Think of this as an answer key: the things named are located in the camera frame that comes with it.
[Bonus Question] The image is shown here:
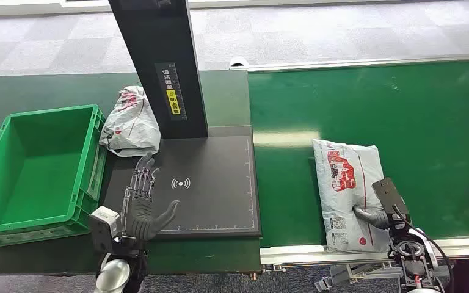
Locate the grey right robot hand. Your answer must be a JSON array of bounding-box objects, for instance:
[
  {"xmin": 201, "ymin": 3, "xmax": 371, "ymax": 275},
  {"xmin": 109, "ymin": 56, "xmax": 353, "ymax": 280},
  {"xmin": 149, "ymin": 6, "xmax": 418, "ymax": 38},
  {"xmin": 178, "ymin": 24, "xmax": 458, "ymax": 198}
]
[{"xmin": 352, "ymin": 204, "xmax": 391, "ymax": 231}]

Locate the green plastic crate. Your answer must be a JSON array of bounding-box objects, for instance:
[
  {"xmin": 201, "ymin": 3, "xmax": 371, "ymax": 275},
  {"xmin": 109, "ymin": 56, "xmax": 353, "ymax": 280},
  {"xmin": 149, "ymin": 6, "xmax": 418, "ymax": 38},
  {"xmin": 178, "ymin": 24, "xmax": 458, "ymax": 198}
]
[{"xmin": 0, "ymin": 104, "xmax": 108, "ymax": 248}]

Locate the yellow warning sticker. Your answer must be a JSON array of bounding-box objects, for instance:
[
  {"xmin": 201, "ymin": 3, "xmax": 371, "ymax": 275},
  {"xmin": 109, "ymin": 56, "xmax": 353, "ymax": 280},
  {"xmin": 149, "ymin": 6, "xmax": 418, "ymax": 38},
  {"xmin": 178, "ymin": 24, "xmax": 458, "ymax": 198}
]
[{"xmin": 165, "ymin": 89, "xmax": 182, "ymax": 117}]

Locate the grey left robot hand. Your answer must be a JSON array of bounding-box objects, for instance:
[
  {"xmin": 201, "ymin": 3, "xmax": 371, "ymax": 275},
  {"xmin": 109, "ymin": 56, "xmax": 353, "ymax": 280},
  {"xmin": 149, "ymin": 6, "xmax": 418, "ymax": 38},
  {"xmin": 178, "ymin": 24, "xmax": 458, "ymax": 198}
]
[{"xmin": 120, "ymin": 151, "xmax": 180, "ymax": 242}]

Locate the green conveyor belt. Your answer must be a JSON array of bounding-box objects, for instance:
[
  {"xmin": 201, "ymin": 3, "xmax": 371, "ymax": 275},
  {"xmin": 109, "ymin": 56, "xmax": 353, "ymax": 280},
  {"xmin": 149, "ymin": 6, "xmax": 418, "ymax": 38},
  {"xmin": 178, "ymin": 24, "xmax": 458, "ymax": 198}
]
[{"xmin": 247, "ymin": 59, "xmax": 469, "ymax": 248}]

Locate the silver conveyor side rail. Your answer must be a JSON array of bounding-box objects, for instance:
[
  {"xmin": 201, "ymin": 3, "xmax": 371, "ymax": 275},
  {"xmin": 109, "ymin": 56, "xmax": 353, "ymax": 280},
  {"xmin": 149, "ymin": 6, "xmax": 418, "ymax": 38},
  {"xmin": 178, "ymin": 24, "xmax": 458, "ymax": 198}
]
[
  {"xmin": 229, "ymin": 52, "xmax": 469, "ymax": 73},
  {"xmin": 260, "ymin": 237, "xmax": 469, "ymax": 267}
]

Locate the black inbound scanner machine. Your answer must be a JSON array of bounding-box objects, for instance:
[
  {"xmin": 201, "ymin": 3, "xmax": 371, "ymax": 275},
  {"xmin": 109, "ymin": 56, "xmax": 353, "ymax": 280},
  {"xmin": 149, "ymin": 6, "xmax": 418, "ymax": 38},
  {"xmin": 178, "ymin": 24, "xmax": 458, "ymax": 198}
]
[{"xmin": 102, "ymin": 0, "xmax": 263, "ymax": 240}]

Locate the white red-printed courier package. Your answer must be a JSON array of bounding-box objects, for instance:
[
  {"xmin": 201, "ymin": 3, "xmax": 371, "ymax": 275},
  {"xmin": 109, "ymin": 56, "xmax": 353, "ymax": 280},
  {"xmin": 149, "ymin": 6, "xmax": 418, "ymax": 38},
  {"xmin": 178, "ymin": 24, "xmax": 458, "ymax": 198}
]
[
  {"xmin": 98, "ymin": 85, "xmax": 162, "ymax": 157},
  {"xmin": 312, "ymin": 139, "xmax": 391, "ymax": 254}
]

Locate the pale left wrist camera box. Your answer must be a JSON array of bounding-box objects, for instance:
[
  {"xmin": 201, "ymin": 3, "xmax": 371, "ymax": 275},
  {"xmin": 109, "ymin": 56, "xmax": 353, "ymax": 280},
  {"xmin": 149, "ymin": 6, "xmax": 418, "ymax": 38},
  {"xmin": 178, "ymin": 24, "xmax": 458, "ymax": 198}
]
[{"xmin": 88, "ymin": 206, "xmax": 121, "ymax": 254}]

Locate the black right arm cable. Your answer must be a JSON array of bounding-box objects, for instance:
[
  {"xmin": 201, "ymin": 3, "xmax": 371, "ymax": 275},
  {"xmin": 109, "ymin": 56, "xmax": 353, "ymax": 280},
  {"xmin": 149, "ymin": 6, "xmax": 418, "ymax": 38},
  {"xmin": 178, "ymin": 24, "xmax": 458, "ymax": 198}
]
[{"xmin": 392, "ymin": 204, "xmax": 456, "ymax": 293}]

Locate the grey metal conveyor bracket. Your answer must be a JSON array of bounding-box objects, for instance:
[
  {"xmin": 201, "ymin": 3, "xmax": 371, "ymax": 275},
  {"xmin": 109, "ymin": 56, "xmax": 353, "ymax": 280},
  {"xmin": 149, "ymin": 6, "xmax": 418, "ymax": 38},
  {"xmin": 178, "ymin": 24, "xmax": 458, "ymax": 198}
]
[{"xmin": 314, "ymin": 262, "xmax": 402, "ymax": 293}]

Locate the black right wrist camera plate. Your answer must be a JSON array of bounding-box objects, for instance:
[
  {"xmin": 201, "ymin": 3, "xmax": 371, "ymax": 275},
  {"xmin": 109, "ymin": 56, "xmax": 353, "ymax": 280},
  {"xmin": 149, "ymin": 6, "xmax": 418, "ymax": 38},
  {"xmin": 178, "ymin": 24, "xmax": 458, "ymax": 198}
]
[{"xmin": 371, "ymin": 177, "xmax": 410, "ymax": 222}]

